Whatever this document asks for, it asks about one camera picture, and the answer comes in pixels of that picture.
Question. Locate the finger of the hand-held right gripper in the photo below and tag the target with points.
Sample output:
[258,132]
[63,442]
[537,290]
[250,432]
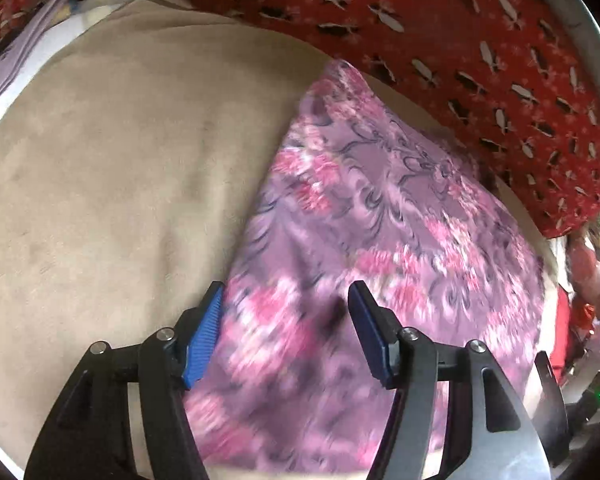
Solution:
[550,400]

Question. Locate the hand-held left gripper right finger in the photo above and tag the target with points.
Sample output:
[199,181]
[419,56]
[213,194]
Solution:
[372,340]

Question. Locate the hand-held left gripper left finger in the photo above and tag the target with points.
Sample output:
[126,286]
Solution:
[205,340]

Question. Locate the purple floral shirt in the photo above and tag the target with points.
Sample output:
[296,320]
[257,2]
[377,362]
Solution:
[380,200]

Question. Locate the plain red cloth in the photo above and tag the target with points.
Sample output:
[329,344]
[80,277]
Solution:
[562,330]

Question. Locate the doll in plastic wrap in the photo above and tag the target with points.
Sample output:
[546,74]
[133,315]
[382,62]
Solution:
[590,270]

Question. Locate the beige fleece blanket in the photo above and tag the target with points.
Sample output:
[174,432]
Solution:
[120,170]

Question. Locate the red patterned blanket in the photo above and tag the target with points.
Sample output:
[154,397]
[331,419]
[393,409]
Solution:
[455,35]

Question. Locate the lavender folded cloth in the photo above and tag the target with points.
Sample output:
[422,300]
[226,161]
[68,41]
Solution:
[25,35]

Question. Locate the red floral cloth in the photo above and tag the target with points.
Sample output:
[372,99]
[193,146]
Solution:
[10,0]

